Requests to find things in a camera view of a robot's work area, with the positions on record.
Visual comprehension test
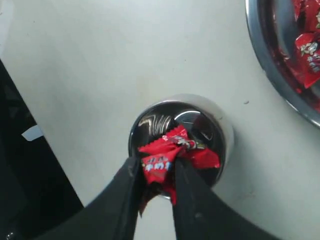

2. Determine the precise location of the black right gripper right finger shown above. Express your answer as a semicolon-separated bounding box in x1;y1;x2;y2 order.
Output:
172;159;276;240

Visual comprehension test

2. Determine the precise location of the stainless steel cup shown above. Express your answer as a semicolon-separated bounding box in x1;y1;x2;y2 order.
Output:
128;94;234;187

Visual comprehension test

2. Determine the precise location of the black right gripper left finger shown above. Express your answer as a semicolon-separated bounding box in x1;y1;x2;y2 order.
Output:
38;157;146;240

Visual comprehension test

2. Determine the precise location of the red candy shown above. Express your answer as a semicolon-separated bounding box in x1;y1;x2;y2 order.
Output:
295;31;320;89
138;139;183;215

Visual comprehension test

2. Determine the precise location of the round stainless steel plate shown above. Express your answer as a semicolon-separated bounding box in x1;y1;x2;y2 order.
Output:
245;0;320;127

